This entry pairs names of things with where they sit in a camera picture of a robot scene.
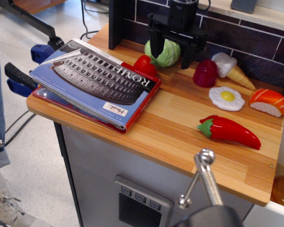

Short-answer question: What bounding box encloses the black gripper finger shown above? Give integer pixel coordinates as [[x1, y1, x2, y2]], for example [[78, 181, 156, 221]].
[[150, 28, 166, 58], [181, 43, 199, 70]]

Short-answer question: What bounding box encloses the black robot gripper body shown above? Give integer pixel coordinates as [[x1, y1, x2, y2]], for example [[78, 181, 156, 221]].
[[148, 0, 208, 49]]

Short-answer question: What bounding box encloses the blue Rome picture book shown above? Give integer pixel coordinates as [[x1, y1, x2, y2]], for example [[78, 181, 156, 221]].
[[30, 38, 161, 133]]

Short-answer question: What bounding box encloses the green toy cabbage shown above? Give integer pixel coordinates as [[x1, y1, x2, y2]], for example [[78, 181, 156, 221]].
[[144, 39, 181, 68]]

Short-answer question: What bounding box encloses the dark red toy jelly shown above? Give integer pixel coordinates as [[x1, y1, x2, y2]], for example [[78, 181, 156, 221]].
[[193, 59, 218, 88]]

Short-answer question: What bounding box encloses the red toy tomato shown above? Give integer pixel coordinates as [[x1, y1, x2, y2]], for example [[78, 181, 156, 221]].
[[134, 55, 157, 76]]

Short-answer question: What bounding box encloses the toy ice cream cone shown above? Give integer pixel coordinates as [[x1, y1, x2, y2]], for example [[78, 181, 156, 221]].
[[212, 52, 256, 90]]

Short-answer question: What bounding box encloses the black upright side panel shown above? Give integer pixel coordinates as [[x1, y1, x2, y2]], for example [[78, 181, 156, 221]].
[[108, 0, 135, 50]]

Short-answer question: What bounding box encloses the toy fried egg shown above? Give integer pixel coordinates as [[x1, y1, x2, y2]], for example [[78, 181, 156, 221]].
[[209, 87, 245, 112]]

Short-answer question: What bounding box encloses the grey object on shelf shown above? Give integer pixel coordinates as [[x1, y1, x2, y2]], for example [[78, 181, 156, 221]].
[[230, 0, 257, 14]]

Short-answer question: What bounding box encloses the red toy chili pepper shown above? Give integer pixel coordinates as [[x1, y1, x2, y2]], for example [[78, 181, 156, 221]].
[[197, 115, 261, 150]]

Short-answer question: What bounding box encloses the toy salmon sushi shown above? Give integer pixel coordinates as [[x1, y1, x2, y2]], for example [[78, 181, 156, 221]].
[[249, 88, 284, 117]]

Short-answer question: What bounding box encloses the black table leg with caster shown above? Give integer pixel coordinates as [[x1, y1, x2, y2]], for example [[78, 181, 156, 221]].
[[0, 0, 64, 50]]

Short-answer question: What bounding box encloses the blue black bar clamp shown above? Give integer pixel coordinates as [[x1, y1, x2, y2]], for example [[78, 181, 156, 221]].
[[4, 44, 59, 100]]

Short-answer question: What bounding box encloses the grey toy kitchen cabinet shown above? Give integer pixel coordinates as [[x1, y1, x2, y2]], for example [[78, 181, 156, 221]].
[[53, 122, 255, 227]]

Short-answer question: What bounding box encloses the beige sneaker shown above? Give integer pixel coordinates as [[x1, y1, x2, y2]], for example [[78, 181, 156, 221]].
[[0, 173, 51, 227]]

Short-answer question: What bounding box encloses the black floor cable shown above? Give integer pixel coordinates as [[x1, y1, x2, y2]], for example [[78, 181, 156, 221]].
[[79, 0, 109, 41]]

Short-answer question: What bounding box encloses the silver screw clamp handle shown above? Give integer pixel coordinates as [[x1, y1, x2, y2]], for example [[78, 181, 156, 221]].
[[178, 148, 224, 209]]

